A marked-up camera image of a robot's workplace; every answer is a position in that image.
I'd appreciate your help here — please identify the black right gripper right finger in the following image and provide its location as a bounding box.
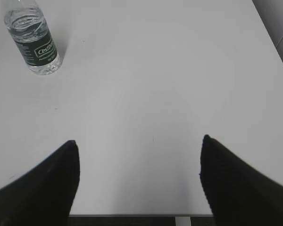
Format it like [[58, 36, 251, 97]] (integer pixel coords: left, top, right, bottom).
[[200, 135, 283, 226]]

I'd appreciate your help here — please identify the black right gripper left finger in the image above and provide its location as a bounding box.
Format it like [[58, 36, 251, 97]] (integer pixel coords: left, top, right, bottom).
[[0, 140, 80, 226]]

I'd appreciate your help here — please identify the clear green-label water bottle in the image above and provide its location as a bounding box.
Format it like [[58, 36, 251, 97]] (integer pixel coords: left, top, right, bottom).
[[1, 0, 62, 75]]

